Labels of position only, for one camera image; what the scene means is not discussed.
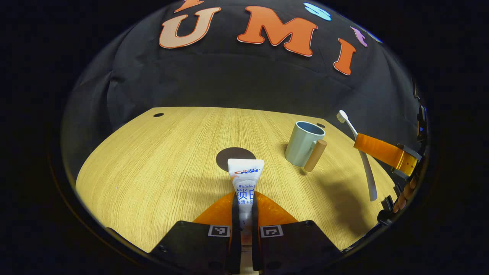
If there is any grey-blue cup with wooden handle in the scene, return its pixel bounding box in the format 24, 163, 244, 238
285, 121, 328, 172

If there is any white toothpaste tube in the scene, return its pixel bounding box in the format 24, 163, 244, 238
227, 159, 265, 268

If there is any dark round coaster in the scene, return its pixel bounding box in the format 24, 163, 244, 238
216, 147, 256, 171

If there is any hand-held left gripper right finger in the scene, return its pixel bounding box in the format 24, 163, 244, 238
251, 191, 343, 275

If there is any black backdrop cloth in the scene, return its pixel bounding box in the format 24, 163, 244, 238
61, 0, 426, 184

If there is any white toothbrush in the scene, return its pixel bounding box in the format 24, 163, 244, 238
336, 110, 378, 202

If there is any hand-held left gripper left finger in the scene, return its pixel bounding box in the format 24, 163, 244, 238
149, 191, 242, 275

